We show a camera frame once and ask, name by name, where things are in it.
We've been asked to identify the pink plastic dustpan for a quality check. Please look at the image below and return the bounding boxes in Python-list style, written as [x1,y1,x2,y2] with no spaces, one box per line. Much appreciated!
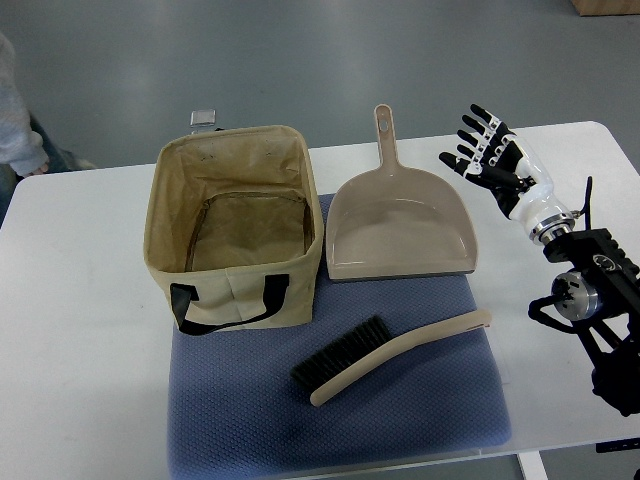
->
[325,104,478,281]

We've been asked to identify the yellow fabric bag black handle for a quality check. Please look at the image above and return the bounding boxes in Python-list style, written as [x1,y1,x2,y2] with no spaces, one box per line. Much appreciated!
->
[143,125,324,336]

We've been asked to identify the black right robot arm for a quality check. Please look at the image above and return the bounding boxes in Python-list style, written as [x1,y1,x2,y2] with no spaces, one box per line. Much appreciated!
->
[528,178,639,417]

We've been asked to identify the white table leg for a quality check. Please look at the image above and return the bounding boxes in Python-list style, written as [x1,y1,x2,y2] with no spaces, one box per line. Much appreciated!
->
[517,451,549,480]

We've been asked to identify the black table control panel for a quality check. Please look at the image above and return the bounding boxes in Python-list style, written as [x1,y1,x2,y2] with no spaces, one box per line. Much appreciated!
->
[595,437,640,453]

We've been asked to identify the person in grey sleeve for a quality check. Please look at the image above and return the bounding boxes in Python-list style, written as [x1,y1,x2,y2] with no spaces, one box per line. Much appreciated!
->
[1,35,95,222]

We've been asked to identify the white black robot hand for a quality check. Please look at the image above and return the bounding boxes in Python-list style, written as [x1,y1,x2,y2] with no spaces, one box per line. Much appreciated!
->
[439,104,575,245]

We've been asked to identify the pink hand broom black bristles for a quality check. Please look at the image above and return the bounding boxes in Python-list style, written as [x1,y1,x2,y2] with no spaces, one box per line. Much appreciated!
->
[290,310,492,407]

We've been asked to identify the wooden box corner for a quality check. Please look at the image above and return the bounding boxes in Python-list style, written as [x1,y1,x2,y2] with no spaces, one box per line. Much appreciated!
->
[571,0,640,16]

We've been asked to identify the blue textured mat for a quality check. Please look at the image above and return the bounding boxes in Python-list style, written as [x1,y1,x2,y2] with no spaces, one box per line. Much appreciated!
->
[166,192,514,480]

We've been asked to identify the small metal clip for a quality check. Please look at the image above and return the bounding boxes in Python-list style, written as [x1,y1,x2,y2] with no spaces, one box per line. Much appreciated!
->
[190,109,216,128]

